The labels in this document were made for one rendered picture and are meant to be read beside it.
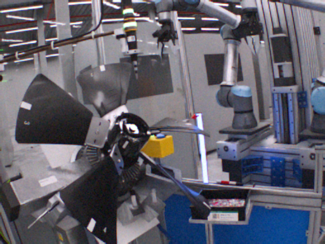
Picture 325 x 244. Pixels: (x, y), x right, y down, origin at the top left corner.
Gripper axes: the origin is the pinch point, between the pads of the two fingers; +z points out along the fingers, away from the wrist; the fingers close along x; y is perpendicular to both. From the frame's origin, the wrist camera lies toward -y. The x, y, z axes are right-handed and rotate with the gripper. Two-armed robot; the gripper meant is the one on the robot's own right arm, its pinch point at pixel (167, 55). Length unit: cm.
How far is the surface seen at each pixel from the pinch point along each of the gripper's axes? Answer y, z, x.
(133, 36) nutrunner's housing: -51, -3, -27
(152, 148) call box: -19.5, 45.0, 1.8
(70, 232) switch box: -75, 66, 1
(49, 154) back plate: -76, 33, 1
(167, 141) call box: -14.1, 42.7, -3.5
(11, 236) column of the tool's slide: -94, 70, 30
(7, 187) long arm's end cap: -99, 35, -16
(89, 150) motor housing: -67, 32, -15
